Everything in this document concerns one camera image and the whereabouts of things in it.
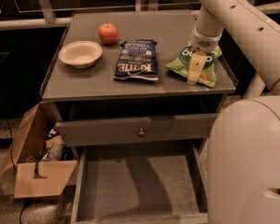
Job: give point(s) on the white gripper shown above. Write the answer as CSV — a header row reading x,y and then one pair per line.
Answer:
x,y
204,42

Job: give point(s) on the packaged items in box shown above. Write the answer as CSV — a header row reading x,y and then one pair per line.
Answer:
x,y
55,148

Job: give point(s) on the metal railing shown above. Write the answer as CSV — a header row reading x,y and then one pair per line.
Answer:
x,y
26,14

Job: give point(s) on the white paper bowl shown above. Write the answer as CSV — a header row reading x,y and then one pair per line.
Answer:
x,y
80,54

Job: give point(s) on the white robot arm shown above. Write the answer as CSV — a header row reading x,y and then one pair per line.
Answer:
x,y
243,159

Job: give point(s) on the grey top drawer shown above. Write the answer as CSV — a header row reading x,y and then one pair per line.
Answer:
x,y
97,132

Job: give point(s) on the grey open middle drawer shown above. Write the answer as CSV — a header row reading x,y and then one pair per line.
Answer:
x,y
151,183

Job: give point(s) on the red apple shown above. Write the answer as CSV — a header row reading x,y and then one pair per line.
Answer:
x,y
108,33

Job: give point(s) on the green rice chip bag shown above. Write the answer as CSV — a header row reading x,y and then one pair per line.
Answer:
x,y
180,65

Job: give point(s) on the grey drawer cabinet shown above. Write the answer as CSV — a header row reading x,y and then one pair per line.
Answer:
x,y
93,93

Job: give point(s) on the round metal drawer knob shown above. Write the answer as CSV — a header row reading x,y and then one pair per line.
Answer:
x,y
141,132

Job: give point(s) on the blue kettle chip bag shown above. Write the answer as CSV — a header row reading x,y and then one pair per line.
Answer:
x,y
137,59

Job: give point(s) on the open cardboard box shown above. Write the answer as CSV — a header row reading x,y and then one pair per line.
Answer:
x,y
34,177

